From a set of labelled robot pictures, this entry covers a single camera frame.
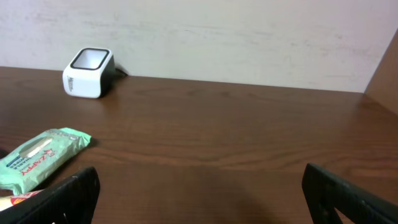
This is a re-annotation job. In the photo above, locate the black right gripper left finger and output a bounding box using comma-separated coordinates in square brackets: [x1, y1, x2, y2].
[1, 167, 100, 224]

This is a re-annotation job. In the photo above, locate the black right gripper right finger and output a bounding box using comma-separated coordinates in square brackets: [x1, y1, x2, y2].
[302, 163, 397, 224]

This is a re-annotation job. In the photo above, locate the mint green wipes pack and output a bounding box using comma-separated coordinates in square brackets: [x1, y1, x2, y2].
[1, 128, 91, 195]

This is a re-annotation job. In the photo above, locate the yellow snack bag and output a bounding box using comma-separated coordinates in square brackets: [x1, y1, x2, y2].
[0, 190, 41, 211]

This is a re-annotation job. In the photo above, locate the white barcode scanner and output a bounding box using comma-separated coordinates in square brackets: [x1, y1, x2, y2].
[62, 47, 116, 98]

